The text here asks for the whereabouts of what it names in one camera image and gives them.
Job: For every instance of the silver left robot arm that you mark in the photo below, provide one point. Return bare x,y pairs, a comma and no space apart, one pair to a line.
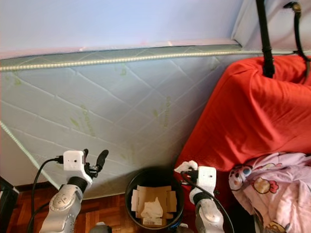
63,204

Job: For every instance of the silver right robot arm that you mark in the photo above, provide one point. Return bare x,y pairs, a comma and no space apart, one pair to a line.
206,213

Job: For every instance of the black round trash bin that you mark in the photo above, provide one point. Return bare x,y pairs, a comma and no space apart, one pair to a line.
155,174

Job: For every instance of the brown cardboard box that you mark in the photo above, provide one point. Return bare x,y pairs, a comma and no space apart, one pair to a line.
155,192

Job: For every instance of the grey right robot leg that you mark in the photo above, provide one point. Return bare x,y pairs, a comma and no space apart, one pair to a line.
182,229

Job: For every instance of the grey robot leg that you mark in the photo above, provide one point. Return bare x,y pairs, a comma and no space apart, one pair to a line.
101,228
182,229

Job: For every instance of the white quilted mattress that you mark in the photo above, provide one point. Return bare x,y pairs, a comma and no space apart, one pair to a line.
102,97

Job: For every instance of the grey left robot leg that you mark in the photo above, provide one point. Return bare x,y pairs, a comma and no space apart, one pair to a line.
101,228

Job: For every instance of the large red covered cushion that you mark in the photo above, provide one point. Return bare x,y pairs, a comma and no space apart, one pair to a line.
248,121

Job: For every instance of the pink cartoon print blanket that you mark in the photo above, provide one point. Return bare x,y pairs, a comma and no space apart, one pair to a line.
272,187

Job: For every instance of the dark furniture piece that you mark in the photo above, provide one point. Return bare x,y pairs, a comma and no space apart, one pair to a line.
6,208

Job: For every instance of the black pole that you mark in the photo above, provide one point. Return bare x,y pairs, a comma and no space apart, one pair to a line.
265,39

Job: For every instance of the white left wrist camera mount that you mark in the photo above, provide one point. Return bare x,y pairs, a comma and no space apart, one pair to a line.
73,161

